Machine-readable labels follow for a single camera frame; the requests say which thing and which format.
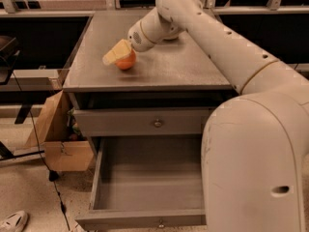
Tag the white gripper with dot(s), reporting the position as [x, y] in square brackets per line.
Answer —
[136, 38]

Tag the orange fruit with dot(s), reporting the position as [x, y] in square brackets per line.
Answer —
[128, 62]

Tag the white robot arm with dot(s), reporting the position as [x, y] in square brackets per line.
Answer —
[253, 145]

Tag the grey wooden drawer cabinet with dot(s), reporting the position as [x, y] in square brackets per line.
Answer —
[172, 74]

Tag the grey top drawer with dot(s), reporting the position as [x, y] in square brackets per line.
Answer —
[142, 121]

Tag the open grey middle drawer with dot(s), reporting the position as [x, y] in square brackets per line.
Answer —
[146, 181]

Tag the white paper bowl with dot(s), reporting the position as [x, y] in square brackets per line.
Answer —
[172, 37]

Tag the brown cardboard box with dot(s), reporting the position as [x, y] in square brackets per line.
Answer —
[53, 134]

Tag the white sneaker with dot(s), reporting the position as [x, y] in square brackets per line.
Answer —
[14, 222]

